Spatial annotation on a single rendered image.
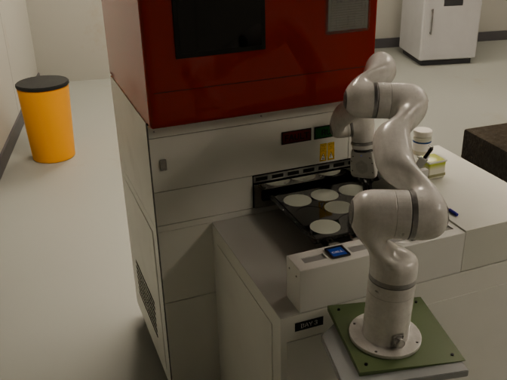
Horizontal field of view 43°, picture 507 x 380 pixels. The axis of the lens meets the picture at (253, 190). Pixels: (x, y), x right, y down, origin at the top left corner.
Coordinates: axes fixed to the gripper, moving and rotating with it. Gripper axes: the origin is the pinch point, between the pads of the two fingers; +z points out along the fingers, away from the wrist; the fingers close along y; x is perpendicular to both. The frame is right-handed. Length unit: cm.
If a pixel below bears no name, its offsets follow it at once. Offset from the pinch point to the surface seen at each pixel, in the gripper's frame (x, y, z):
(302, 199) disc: -17.1, -16.9, -0.3
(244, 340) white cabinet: -55, -19, 37
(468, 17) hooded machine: 536, -173, 15
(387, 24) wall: 566, -289, 22
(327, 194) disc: -8.1, -11.8, 0.4
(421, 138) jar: 29.7, 7.5, -10.6
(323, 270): -59, 19, 0
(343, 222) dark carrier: -23.2, 3.7, 2.7
